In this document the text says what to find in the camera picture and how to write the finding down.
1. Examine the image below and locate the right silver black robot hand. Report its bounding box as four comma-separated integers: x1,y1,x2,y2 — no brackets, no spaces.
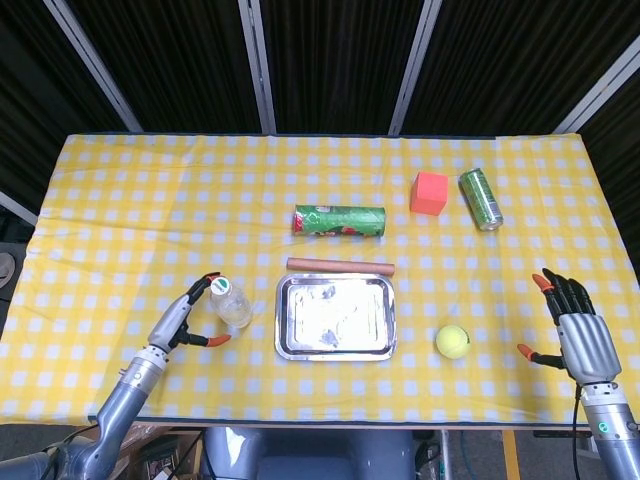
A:
517,268,624,386

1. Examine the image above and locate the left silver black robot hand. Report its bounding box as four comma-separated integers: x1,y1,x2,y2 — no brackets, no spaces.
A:
146,271,233,357

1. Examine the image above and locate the clear plastic bottle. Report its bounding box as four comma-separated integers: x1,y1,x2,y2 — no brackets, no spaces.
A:
208,277,252,330

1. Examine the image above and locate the rectangular metal tray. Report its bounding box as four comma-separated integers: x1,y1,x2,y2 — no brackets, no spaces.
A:
273,272,398,362

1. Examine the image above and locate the yellow white checkered tablecloth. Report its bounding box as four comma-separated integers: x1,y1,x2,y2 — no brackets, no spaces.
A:
0,132,640,426

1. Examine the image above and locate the cardboard box under table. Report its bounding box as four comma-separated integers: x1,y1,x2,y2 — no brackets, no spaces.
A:
122,424,201,480

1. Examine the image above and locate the yellow tennis ball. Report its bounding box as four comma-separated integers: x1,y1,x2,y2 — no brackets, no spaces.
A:
435,324,472,359

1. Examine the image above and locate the brown wooden rod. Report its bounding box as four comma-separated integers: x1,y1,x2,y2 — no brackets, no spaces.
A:
286,257,396,275

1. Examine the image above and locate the green drink can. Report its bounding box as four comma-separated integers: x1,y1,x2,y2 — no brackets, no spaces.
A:
459,168,503,232

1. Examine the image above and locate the green chips tube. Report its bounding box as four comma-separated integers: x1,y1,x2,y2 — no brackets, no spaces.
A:
292,203,388,239

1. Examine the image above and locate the grey robot torso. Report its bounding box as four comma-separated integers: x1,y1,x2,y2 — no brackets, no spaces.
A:
199,427,416,480

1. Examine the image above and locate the orange foam cube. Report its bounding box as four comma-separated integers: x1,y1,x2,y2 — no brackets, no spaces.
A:
409,171,449,217

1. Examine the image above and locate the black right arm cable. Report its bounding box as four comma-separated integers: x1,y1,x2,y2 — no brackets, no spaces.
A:
573,387,586,480

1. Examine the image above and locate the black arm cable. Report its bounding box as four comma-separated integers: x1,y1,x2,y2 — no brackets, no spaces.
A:
573,387,586,480
29,423,101,466

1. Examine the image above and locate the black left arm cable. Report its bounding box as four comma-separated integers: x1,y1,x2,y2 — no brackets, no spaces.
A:
29,423,101,466

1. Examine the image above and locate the white partition post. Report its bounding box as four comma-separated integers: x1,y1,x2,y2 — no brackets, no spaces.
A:
238,0,277,135
388,0,444,136
42,0,144,132
553,47,640,135

